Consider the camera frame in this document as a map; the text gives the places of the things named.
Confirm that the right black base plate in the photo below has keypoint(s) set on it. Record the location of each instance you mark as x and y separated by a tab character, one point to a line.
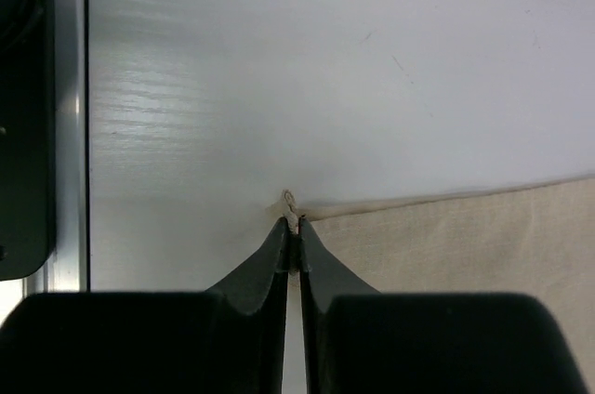
28	201

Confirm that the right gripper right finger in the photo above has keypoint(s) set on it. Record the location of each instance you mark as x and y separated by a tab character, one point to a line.
358	340

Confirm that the aluminium front mounting rail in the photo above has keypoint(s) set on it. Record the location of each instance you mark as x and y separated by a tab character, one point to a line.
67	268

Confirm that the beige cloth napkin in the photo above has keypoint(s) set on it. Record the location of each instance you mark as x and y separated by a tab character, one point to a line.
535	239

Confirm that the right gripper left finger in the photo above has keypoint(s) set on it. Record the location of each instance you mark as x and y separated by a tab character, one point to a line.
228	338

